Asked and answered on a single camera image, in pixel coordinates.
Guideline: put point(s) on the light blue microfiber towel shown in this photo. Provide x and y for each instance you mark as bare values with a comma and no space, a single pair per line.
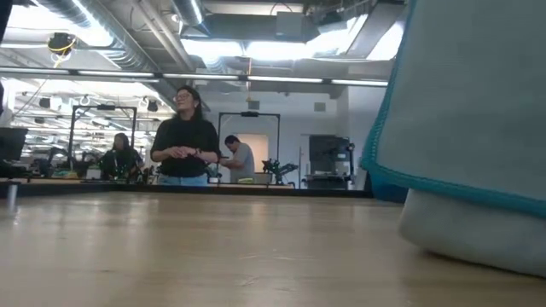
469,106

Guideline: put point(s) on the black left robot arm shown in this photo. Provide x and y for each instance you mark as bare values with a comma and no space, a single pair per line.
3,17

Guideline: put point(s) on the black background robot arm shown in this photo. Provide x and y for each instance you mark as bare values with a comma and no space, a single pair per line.
53,162
279,168

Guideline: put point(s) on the person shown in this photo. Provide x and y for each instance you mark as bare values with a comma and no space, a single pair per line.
243,162
121,160
185,145

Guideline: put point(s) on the black cabinet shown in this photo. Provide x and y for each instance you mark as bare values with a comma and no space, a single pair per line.
330,158

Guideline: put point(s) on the long ceiling light strip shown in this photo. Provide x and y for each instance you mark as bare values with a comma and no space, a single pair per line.
42,71
277,79

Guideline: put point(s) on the small white box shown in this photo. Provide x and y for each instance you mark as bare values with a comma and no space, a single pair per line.
92,173

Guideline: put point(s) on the wooden workbench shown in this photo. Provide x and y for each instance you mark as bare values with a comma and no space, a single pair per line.
42,181

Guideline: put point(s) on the yellow black ceiling reel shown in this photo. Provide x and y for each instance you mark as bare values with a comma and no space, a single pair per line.
59,42

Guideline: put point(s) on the black computer monitor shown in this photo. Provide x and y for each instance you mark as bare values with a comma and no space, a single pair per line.
13,143

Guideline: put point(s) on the black robot rig frame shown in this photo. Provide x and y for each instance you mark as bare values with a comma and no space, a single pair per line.
249,114
102,107

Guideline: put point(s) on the black aluminium table frame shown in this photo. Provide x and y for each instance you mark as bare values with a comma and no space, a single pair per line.
298,192

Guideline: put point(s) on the grey wall vent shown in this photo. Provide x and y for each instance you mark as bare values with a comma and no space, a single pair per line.
320,107
253,105

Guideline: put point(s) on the silver ceiling air duct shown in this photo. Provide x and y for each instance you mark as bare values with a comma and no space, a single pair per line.
128,51

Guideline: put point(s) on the grey metal post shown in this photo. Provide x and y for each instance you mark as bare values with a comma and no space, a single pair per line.
12,194

